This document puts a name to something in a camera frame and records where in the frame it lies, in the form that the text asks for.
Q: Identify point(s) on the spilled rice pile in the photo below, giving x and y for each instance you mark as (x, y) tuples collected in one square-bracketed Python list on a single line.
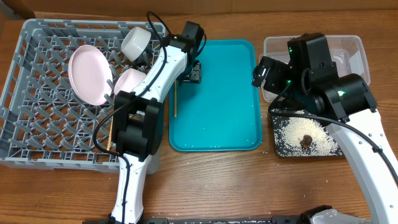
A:
[(302, 137)]

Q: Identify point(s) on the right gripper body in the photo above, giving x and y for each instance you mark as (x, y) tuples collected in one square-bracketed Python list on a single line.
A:
[(261, 71)]

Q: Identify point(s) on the teal plastic tray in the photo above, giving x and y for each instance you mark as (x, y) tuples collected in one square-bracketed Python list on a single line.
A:
[(222, 113)]

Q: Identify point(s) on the pink bowl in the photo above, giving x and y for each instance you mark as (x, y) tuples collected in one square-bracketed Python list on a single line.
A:
[(129, 80)]

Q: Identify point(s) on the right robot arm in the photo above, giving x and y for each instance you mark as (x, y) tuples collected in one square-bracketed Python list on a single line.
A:
[(348, 110)]

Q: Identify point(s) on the grey bowl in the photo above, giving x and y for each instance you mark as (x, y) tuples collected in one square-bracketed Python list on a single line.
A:
[(135, 43)]

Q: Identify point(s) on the clear plastic bin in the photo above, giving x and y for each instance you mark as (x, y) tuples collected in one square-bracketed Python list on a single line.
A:
[(347, 51)]

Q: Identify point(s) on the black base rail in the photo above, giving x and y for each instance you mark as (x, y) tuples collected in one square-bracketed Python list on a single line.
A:
[(273, 220)]

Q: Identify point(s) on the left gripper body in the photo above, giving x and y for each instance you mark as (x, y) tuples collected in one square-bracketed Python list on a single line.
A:
[(193, 74)]

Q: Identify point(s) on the wooden chopstick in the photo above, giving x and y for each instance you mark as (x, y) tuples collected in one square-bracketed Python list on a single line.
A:
[(175, 99), (109, 145)]

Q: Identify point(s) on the brown food scrap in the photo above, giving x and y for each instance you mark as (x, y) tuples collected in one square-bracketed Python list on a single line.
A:
[(306, 141)]

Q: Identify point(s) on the grey plastic dish rack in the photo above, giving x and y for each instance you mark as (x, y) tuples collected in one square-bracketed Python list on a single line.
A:
[(44, 123)]

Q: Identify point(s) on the large white plate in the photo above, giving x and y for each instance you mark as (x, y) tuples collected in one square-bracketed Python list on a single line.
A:
[(88, 73)]

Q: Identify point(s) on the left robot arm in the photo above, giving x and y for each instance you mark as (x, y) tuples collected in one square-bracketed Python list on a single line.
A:
[(137, 126)]

